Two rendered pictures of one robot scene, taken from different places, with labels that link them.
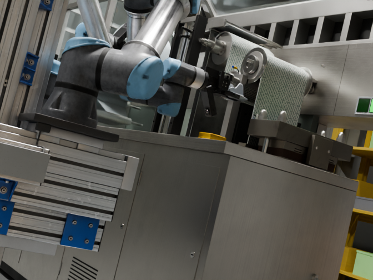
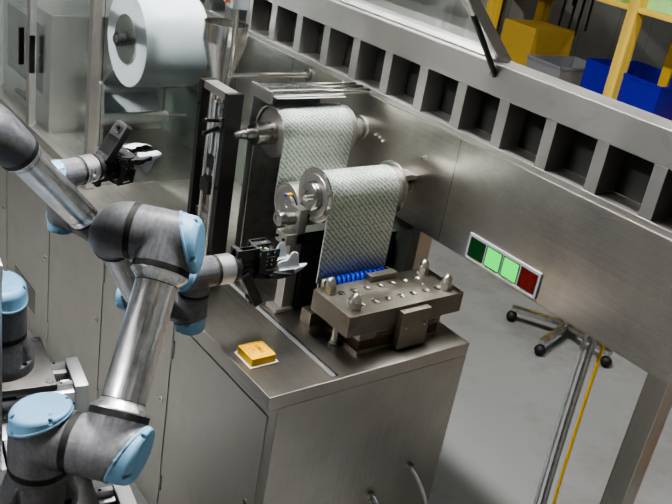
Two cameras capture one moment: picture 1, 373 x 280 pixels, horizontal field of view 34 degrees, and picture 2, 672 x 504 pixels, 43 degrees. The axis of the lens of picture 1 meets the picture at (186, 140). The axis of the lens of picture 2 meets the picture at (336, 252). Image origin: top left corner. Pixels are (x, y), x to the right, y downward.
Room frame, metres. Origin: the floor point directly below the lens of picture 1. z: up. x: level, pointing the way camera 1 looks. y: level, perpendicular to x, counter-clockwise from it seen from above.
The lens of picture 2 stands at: (0.27, -0.02, 2.05)
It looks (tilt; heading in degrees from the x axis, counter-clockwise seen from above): 24 degrees down; 353
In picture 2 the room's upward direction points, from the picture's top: 10 degrees clockwise
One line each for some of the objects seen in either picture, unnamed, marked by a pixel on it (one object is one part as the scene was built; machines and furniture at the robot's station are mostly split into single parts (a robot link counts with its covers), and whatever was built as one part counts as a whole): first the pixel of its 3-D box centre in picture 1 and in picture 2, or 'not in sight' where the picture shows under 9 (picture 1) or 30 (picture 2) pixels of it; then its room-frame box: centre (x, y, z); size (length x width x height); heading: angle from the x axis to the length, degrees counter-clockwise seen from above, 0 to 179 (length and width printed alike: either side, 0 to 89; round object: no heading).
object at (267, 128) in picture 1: (301, 140); (388, 300); (2.31, -0.42, 1.00); 0.40 x 0.16 x 0.06; 124
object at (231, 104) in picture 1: (228, 111); (285, 259); (2.37, -0.14, 1.05); 0.06 x 0.05 x 0.31; 124
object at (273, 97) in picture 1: (277, 108); (356, 246); (2.38, -0.32, 1.11); 0.23 x 0.01 x 0.18; 124
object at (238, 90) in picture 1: (239, 91); (293, 261); (2.23, -0.15, 1.11); 0.09 x 0.03 x 0.06; 115
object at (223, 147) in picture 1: (125, 141); (159, 190); (3.17, 0.30, 0.88); 2.52 x 0.66 x 0.04; 34
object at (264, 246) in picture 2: (213, 82); (252, 261); (2.20, -0.05, 1.12); 0.12 x 0.08 x 0.09; 124
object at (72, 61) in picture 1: (85, 64); (43, 433); (1.62, 0.31, 0.98); 0.13 x 0.12 x 0.14; 79
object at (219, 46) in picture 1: (216, 46); (262, 133); (2.56, -0.03, 1.33); 0.06 x 0.06 x 0.06; 34
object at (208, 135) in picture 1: (212, 138); (256, 353); (2.10, -0.08, 0.91); 0.07 x 0.07 x 0.02; 34
